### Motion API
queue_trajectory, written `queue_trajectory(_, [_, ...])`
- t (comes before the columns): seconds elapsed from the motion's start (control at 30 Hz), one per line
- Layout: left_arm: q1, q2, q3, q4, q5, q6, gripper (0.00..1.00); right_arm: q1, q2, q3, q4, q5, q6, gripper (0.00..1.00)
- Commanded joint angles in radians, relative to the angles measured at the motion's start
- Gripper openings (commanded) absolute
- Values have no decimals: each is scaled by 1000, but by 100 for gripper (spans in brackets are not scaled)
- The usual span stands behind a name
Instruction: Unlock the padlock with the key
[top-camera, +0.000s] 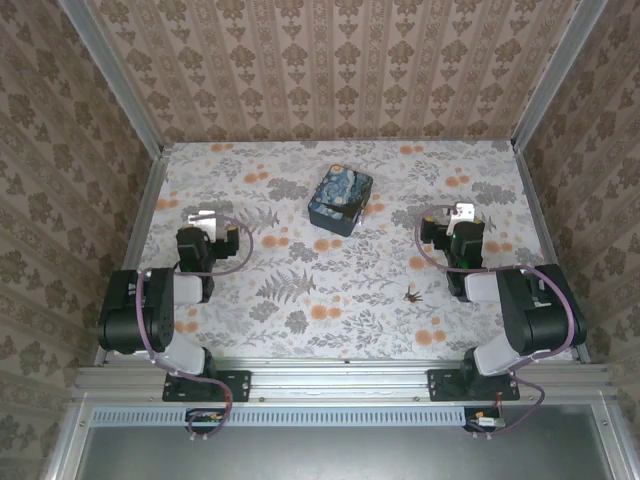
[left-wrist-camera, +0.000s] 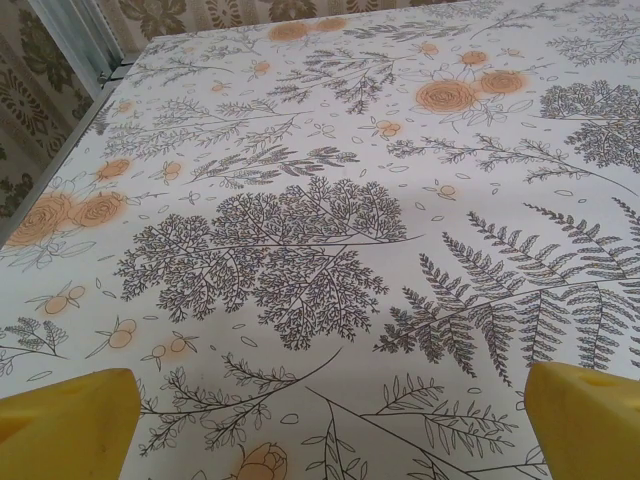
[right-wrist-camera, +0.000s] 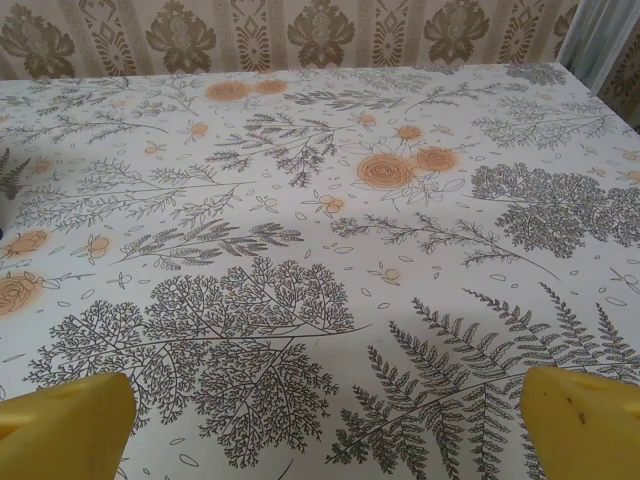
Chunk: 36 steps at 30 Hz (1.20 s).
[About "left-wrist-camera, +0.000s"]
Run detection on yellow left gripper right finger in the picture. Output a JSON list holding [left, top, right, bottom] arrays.
[[524, 362, 640, 480]]

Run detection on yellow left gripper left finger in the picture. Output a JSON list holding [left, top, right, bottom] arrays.
[[0, 368, 142, 480]]

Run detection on floral print tablecloth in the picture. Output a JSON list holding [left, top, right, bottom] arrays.
[[0, 0, 640, 480]]

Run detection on thin aluminium frame rail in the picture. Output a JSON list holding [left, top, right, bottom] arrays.
[[0, 62, 132, 249]]

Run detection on aluminium frame post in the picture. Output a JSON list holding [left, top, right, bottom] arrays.
[[37, 0, 126, 101]]

